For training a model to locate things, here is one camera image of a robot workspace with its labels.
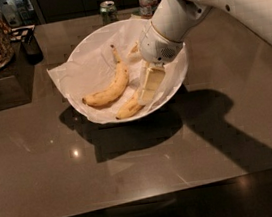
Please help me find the yellow banana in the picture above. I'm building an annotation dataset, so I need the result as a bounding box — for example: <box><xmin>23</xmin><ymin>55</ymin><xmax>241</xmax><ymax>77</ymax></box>
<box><xmin>82</xmin><ymin>44</ymin><xmax>130</xmax><ymax>107</ymax></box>
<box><xmin>116</xmin><ymin>91</ymin><xmax>144</xmax><ymax>120</ymax></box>

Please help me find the white bowl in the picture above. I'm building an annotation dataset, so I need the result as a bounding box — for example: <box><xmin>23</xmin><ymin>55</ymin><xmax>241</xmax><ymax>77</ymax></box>
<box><xmin>56</xmin><ymin>10</ymin><xmax>197</xmax><ymax>130</ymax></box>

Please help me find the dark raised counter block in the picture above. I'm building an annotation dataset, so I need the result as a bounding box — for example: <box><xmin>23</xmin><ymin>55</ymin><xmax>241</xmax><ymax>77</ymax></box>
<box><xmin>0</xmin><ymin>42</ymin><xmax>35</xmax><ymax>110</ymax></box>

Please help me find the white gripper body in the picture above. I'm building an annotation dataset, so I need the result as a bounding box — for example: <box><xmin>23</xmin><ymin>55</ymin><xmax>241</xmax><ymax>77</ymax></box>
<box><xmin>138</xmin><ymin>21</ymin><xmax>184</xmax><ymax>64</ymax></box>

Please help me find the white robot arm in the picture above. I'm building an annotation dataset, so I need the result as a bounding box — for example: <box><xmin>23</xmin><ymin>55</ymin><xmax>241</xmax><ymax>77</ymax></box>
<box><xmin>138</xmin><ymin>0</ymin><xmax>272</xmax><ymax>68</ymax></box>

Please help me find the green soda can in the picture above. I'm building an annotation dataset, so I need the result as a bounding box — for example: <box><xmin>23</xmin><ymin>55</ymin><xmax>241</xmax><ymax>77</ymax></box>
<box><xmin>100</xmin><ymin>0</ymin><xmax>118</xmax><ymax>25</ymax></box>

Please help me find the white paper liner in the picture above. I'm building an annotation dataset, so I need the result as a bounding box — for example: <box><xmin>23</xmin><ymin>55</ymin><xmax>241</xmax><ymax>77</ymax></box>
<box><xmin>41</xmin><ymin>12</ymin><xmax>195</xmax><ymax>131</ymax></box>

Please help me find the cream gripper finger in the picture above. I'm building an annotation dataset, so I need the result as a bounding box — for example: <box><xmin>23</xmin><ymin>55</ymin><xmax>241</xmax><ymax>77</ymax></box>
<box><xmin>138</xmin><ymin>62</ymin><xmax>166</xmax><ymax>105</ymax></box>
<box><xmin>127</xmin><ymin>43</ymin><xmax>142</xmax><ymax>63</ymax></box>

